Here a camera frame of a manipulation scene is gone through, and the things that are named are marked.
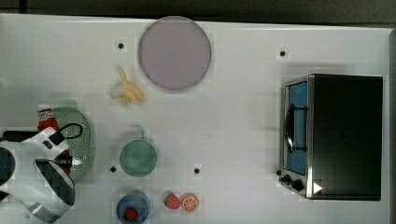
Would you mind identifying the red ketchup bottle toy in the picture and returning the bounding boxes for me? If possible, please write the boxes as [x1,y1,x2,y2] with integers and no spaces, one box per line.
[37,105,72,175]

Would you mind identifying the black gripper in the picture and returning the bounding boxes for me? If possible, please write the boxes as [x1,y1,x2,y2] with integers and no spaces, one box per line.
[43,130,73,168]

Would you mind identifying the peeled banana toy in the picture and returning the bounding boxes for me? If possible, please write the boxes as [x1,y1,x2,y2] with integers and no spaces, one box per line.
[110,67,145,105]

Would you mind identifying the strawberry toy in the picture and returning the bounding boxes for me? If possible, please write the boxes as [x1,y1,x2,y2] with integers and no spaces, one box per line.
[163,192,181,209]

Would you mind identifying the green mug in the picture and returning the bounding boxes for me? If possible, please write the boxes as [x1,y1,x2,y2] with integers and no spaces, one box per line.
[120,131,158,177]

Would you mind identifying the lilac round plate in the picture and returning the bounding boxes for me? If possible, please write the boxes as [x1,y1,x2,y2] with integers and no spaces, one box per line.
[138,16,212,91]

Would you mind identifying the toaster oven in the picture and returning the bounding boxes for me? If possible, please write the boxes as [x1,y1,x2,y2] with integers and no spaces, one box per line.
[276,74,383,201]

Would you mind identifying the red tomato toy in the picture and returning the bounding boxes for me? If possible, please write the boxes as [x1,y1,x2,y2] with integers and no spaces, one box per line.
[124,207,138,221]

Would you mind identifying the green oval strainer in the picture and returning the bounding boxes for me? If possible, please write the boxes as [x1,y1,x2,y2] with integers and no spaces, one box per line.
[53,106,94,184]

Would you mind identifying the black cable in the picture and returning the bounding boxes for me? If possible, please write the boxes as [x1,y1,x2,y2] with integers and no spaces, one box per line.
[59,122,84,140]

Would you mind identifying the orange slice toy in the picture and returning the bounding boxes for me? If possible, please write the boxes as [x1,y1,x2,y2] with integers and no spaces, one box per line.
[181,193,199,212]

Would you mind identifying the blue cup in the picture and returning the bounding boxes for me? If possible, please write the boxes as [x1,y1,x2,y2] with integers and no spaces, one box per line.
[116,189,151,224]

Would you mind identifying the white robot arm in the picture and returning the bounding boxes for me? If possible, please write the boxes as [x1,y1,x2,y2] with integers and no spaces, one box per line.
[1,127,76,223]

